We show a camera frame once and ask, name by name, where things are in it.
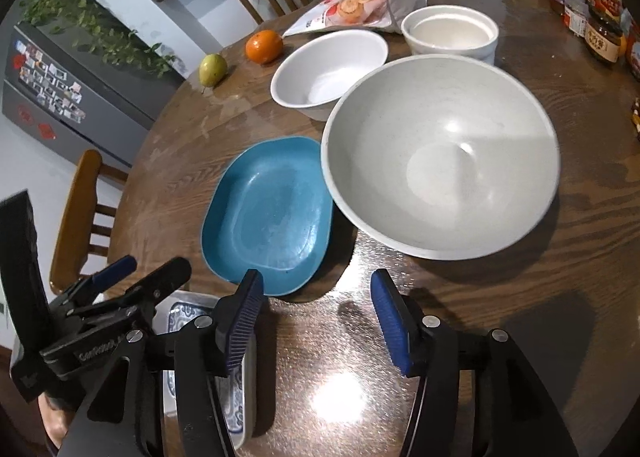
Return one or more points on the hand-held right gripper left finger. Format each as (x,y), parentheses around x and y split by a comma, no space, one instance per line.
(245,324)

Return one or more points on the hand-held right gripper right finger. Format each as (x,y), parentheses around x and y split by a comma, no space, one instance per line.
(392,324)

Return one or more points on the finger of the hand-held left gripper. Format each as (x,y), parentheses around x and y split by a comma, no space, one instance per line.
(170,272)
(117,269)

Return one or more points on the blue patterned white plate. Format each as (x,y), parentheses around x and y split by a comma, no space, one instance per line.
(175,312)

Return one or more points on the teal blue plate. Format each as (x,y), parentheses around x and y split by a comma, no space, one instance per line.
(275,217)

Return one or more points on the large speckled white bowl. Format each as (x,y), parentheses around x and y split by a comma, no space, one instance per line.
(450,162)

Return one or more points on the medium white bowl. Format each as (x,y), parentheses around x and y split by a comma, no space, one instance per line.
(325,72)

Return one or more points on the small white ramekin bowl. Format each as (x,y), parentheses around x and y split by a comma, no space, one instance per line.
(450,34)

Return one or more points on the person's left forearm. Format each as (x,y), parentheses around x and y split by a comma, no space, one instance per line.
(55,417)

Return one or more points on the grey refrigerator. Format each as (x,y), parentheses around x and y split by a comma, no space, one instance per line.
(100,102)

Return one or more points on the group of fridge magnets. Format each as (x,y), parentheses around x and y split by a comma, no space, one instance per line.
(50,82)

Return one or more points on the green pear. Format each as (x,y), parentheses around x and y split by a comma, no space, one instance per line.
(213,69)

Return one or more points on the orange fruit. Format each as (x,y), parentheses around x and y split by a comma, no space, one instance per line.
(263,47)

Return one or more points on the trailing green plant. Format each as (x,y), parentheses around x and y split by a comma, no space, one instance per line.
(90,27)

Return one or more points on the white bread snack bag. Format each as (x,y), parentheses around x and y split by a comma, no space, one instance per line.
(360,7)

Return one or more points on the dark lidded brown jar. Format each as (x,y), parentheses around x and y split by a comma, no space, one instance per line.
(602,37)

